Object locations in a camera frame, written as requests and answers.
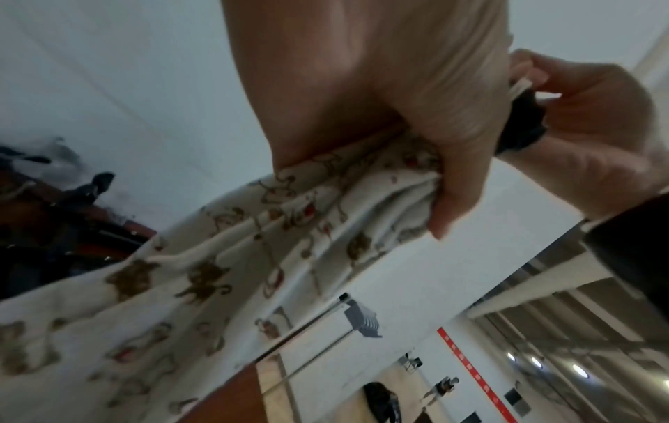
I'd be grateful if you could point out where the black right wrist strap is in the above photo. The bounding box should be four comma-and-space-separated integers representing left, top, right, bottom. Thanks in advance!
581, 192, 669, 316

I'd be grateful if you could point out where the person's right hand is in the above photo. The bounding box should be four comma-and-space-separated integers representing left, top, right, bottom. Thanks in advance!
493, 48, 663, 221

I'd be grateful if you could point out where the cat print fabric bag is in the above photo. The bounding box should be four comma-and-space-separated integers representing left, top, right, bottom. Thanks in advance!
0, 136, 446, 423

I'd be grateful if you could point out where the dark folding chair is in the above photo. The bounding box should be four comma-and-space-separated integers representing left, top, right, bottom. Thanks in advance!
398, 352, 424, 374

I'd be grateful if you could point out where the black tripod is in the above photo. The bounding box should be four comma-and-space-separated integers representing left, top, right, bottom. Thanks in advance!
493, 88, 548, 159

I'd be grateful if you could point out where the pile of black tripods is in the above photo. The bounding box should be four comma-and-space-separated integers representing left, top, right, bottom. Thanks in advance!
0, 164, 158, 300

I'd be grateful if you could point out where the metal clothes rack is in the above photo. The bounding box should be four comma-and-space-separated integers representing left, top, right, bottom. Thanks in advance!
254, 292, 362, 399

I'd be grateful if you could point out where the red wall banner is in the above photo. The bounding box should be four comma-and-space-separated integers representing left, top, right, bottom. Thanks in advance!
436, 325, 518, 423

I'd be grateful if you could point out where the person's left hand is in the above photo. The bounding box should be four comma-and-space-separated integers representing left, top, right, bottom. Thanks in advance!
219, 0, 516, 242

